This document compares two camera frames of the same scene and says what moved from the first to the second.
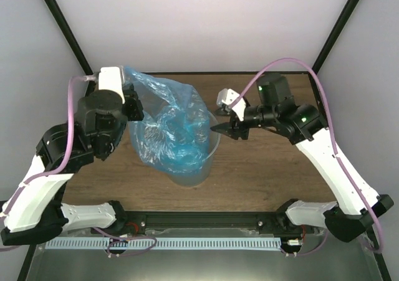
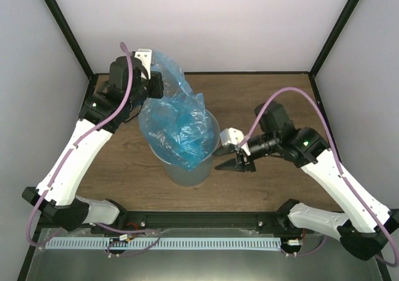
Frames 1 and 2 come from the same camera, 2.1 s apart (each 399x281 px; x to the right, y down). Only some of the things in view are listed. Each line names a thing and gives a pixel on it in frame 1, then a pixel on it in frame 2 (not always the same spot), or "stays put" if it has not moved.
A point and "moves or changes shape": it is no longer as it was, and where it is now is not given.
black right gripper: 234,126 → 240,164
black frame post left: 90,76 stays put
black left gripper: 137,113 → 157,92
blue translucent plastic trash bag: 174,135 moves or changes shape
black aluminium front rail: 207,219 stays put
